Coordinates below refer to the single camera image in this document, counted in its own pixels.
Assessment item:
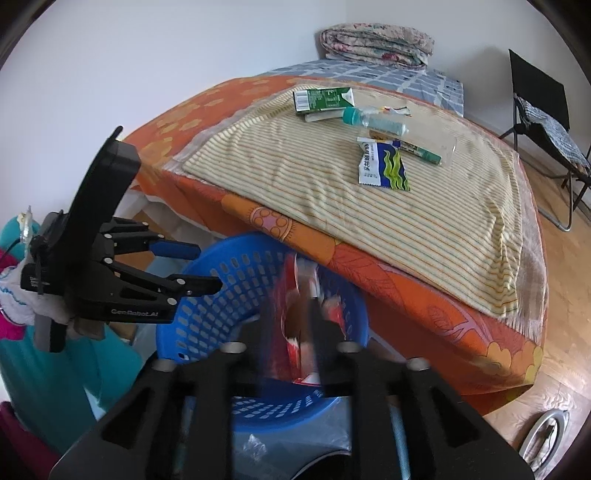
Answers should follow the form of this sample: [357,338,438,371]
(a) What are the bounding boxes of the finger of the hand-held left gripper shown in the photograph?
[102,258,223,306]
[99,219,202,262]

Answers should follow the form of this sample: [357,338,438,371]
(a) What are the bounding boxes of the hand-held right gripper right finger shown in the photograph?
[305,295,536,480]

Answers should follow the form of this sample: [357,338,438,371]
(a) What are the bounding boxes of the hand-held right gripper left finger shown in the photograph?
[51,272,287,480]

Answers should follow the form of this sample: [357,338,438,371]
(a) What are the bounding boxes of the blue plastic basket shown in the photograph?
[154,232,370,437]

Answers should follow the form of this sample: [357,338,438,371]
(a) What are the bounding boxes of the red snack packet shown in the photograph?
[277,251,356,385]

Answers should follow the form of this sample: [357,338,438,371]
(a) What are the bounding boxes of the white blue green packet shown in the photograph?
[356,137,411,192]

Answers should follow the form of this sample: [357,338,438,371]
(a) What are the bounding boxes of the green carton box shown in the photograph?
[294,88,355,116]

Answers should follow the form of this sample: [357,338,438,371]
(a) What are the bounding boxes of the green white tube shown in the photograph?
[397,141,443,166]

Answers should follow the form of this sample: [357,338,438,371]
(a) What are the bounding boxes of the teal plastic bottle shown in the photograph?
[342,107,409,138]

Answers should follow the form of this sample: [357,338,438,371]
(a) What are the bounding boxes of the person's left hand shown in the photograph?
[28,295,105,341]

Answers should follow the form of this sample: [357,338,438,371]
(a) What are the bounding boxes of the clear plastic bag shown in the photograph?
[231,397,366,480]

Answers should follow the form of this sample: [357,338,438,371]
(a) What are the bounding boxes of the striped yellow towel blanket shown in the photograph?
[182,83,539,319]

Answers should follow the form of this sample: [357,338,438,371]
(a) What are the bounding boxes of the teal cloth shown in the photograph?
[0,217,158,455]

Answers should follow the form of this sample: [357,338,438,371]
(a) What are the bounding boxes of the magenta cloth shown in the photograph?
[0,401,63,480]

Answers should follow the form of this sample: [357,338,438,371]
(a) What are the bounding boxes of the blue plaid sheet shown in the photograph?
[259,59,465,116]

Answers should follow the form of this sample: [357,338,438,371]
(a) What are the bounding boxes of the folded floral quilt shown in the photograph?
[318,23,435,70]

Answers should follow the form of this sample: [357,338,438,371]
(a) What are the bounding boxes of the plaid chair cushion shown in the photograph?
[515,95,591,174]

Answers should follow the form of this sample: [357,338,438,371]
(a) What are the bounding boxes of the black folding chair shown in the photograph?
[498,48,591,232]

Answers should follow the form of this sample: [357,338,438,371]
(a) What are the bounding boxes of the round metal ring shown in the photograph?
[517,408,571,468]

